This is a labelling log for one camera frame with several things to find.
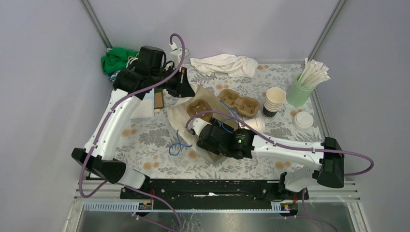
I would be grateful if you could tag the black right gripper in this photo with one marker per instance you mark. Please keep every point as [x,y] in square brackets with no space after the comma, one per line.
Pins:
[222,125]

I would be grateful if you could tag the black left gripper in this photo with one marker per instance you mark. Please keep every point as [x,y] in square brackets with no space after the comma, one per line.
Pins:
[183,88]

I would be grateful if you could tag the blue checkered paper bag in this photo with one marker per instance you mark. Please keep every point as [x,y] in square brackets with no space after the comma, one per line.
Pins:
[179,120]

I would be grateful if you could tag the brown pulp cup carrier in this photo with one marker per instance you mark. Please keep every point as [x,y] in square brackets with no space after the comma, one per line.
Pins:
[198,106]

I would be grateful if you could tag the white paper coffee cup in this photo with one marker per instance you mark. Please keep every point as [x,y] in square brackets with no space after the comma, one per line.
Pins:
[257,123]

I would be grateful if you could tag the stack of black paper cups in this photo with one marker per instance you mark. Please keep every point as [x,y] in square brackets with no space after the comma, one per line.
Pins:
[274,100]

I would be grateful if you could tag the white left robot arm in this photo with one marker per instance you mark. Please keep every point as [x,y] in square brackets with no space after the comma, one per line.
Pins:
[147,72]

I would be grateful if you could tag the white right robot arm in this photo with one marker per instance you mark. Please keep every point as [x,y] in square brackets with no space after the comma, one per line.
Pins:
[323,164]

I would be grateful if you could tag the light blue paper bag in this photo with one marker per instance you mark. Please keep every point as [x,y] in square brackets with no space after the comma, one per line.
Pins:
[146,107]

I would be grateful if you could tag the stack of brown cup carriers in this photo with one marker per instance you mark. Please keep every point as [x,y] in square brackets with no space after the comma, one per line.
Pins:
[245,106]

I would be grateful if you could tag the white cloth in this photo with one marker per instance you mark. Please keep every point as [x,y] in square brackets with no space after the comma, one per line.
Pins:
[233,66]

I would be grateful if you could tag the floral tablecloth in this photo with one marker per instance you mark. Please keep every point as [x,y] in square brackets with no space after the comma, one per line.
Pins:
[148,144]

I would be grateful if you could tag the green cloth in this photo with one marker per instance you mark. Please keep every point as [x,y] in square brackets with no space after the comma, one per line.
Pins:
[116,58]

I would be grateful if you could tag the stack of white lids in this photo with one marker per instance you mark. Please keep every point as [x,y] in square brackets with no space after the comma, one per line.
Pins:
[303,121]

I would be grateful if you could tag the green straw holder cup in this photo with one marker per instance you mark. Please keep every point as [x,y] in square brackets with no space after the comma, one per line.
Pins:
[297,95]

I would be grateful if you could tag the bundle of white wrapped straws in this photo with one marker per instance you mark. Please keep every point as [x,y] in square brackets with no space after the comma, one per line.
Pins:
[313,74]

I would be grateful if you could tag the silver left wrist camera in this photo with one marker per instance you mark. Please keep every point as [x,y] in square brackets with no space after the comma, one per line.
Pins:
[176,56]

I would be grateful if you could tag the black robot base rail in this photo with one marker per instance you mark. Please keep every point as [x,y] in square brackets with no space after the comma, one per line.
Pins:
[208,194]

